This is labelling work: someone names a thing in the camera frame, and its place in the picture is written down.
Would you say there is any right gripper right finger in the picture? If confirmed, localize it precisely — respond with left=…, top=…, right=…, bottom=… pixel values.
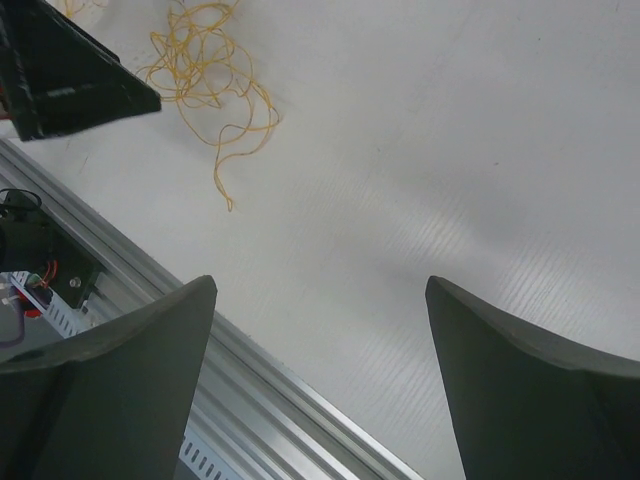
left=425, top=276, right=639, bottom=479

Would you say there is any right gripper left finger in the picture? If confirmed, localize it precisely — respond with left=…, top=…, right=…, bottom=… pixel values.
left=0, top=273, right=219, bottom=480

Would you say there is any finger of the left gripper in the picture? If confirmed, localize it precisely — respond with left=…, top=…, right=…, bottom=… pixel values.
left=1, top=1, right=161, bottom=141

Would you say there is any orange yellow wire bundle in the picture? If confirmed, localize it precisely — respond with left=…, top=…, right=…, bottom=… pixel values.
left=134, top=0, right=280, bottom=214

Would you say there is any aluminium mounting rail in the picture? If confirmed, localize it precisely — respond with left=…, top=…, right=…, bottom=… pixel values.
left=1, top=143, right=415, bottom=479

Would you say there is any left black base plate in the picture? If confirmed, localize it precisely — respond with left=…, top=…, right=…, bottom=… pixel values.
left=1, top=188, right=102, bottom=309

